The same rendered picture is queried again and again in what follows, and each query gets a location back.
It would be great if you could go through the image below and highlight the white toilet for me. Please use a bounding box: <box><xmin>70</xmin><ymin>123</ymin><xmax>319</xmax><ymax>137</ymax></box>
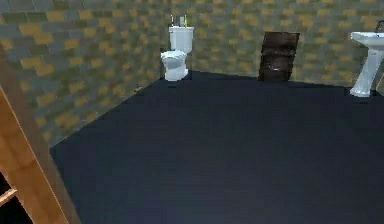
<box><xmin>160</xmin><ymin>25</ymin><xmax>195</xmax><ymax>82</ymax></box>

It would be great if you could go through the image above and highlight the dark brown wooden shelf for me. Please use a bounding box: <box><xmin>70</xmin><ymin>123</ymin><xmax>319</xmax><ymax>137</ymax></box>
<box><xmin>257</xmin><ymin>31</ymin><xmax>301</xmax><ymax>82</ymax></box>

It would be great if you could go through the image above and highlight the white pedestal sink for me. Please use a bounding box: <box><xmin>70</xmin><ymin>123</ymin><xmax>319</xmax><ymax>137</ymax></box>
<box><xmin>349</xmin><ymin>31</ymin><xmax>384</xmax><ymax>98</ymax></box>

